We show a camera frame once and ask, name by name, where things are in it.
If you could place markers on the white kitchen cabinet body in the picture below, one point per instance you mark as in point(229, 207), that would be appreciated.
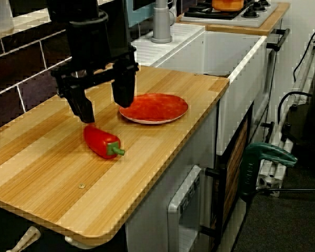
point(147, 231)

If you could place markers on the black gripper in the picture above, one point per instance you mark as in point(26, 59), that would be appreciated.
point(94, 47)

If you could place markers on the silver metal frame rail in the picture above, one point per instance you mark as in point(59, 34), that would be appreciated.
point(308, 68)

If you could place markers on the red toy pepper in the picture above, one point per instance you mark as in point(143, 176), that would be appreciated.
point(99, 141)

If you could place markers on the grey appliance door panel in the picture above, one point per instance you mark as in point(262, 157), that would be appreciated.
point(173, 210)

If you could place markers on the dark tiled backsplash panel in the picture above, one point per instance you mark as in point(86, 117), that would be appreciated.
point(29, 65)

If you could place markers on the orange pot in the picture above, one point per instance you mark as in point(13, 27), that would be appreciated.
point(227, 5)

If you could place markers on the grey toy stove top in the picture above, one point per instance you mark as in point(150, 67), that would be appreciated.
point(252, 22)

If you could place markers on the blue-grey plastic bin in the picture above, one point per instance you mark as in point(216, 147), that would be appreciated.
point(141, 15)

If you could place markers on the red round plate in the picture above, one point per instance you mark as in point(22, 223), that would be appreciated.
point(160, 107)

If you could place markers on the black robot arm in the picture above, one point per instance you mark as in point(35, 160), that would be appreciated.
point(73, 10)

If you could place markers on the plain white jar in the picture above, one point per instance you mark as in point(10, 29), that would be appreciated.
point(0, 18)

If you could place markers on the white shelf board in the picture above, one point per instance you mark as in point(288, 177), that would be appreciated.
point(29, 22)

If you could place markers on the black stove knob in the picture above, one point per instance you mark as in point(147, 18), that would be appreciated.
point(261, 3)
point(250, 12)

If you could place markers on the white hook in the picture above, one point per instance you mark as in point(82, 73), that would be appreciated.
point(76, 242)

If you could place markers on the black shelf side panel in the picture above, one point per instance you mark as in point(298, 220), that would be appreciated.
point(120, 13)

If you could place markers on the green clamp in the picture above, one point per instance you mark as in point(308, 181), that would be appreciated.
point(252, 170)

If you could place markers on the white sink unit with drainboard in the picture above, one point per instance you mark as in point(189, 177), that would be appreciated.
point(246, 78)

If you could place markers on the white toy faucet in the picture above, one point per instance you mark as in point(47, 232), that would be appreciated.
point(161, 26)

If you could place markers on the wooden slat cabinet door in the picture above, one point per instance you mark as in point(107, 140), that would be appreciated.
point(235, 162)

